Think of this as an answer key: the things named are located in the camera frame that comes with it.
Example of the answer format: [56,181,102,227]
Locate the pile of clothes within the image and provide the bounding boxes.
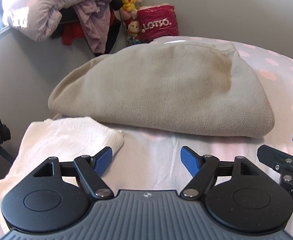
[51,0,123,57]

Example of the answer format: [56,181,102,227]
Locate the white knit garment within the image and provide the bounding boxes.
[0,117,124,212]

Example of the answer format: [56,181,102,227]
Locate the stuffed toy column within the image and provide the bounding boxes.
[120,0,143,46]

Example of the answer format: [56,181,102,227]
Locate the red Lotso bag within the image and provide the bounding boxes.
[137,4,179,42]

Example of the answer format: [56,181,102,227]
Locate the beige fleece garment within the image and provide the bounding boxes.
[48,41,275,138]

